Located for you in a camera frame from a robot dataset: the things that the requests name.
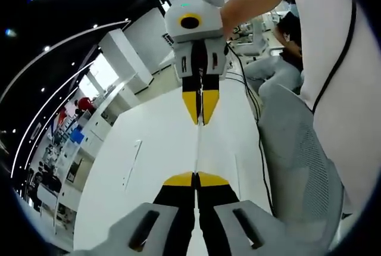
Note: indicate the grey mesh office chair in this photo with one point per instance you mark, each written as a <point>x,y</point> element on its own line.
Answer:
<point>291,137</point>

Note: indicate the white column by window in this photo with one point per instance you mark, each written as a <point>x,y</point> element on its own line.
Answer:
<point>125,59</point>

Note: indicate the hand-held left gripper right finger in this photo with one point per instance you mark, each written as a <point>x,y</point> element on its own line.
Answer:
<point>220,208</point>

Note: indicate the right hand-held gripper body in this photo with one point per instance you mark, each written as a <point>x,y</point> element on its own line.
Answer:
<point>205,15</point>

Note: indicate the white office chair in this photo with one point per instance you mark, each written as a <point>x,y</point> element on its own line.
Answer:
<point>253,40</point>

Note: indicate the person's right hand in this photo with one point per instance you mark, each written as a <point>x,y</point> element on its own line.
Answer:
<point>229,21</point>

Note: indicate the blue object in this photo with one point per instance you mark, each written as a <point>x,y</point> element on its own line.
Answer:
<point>77,135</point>

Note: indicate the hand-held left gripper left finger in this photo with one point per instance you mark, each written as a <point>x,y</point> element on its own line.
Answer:
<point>172,208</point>

